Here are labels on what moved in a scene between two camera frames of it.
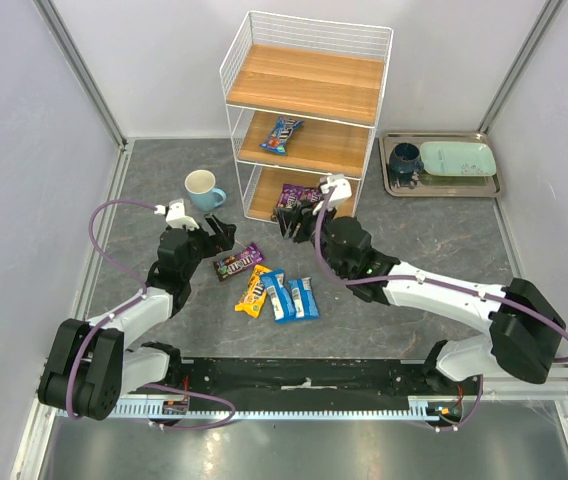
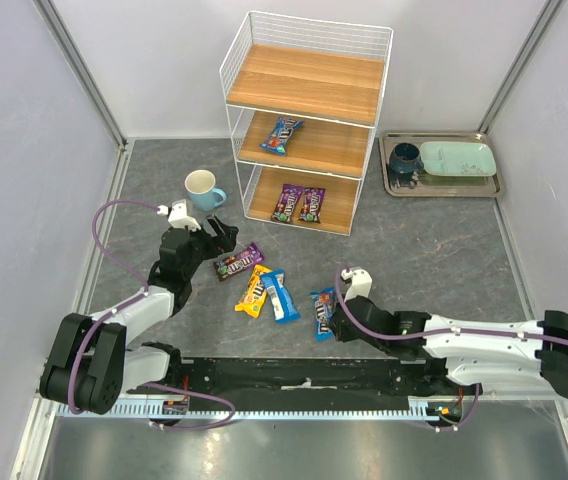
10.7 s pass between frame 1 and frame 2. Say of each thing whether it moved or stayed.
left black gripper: stayed
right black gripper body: moved
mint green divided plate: stayed
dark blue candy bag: stayed
